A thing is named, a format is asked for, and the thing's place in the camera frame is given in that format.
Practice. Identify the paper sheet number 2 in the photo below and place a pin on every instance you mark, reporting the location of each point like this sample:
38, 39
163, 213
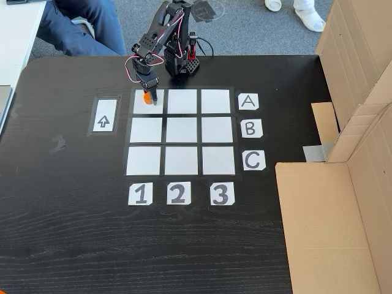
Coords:
178, 193

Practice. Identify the black floor tape patch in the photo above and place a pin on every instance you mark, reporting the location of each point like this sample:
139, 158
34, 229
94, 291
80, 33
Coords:
211, 12

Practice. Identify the orange round object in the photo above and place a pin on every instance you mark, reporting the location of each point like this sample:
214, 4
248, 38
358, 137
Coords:
3, 291

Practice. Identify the brown cardboard box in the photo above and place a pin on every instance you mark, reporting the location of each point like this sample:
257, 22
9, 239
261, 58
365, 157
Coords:
352, 46
321, 229

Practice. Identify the white arrow paper sheet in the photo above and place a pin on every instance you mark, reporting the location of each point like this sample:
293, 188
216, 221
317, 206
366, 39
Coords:
104, 114

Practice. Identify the round orange token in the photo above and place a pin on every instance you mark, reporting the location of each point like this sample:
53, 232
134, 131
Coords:
147, 100

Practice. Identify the red black bar clamp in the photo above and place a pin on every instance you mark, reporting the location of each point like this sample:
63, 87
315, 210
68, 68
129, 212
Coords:
192, 56

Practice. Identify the paper sheet letter C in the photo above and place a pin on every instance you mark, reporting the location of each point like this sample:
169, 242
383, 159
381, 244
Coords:
254, 160

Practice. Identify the white side table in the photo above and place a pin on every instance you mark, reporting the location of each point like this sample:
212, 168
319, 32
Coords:
15, 36

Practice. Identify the person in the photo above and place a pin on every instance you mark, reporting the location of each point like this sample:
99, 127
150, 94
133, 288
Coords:
61, 24

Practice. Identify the paper sheet letter A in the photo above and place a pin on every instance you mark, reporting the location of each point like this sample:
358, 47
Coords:
248, 102

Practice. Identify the paper sheet number 1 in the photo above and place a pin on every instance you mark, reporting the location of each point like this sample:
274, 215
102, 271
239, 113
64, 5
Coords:
140, 194

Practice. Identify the paper sheet letter B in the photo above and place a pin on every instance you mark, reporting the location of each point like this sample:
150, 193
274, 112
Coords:
251, 128

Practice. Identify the grey flat panel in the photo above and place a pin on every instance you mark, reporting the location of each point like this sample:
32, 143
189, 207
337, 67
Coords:
5, 107

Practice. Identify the person's foot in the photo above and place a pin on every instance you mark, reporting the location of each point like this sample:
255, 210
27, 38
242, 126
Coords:
273, 5
312, 18

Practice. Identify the white chair frame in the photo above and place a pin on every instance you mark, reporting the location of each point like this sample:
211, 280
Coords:
87, 26

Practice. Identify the crumpled clear tape bits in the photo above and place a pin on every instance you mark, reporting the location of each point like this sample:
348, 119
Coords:
58, 145

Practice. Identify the paper sheet number 3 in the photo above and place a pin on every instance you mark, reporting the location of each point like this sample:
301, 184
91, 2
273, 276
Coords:
222, 193

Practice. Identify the white nine-square grid sheet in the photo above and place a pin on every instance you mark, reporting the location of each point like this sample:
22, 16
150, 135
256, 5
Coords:
181, 130

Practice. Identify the grey tape strip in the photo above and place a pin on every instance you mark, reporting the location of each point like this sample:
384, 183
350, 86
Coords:
315, 153

